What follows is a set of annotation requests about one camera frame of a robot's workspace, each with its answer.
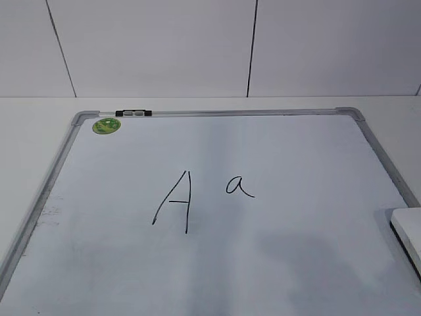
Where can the green round magnet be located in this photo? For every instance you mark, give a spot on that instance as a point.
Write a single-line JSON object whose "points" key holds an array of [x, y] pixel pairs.
{"points": [[106, 126]]}

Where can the black and grey board clip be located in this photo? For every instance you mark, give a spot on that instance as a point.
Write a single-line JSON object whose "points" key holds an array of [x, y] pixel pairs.
{"points": [[133, 113]]}

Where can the white whiteboard with aluminium frame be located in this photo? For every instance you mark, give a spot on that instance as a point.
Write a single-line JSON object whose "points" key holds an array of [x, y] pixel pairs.
{"points": [[215, 213]]}

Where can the white whiteboard eraser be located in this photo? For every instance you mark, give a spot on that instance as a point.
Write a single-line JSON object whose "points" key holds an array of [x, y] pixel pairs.
{"points": [[405, 223]]}

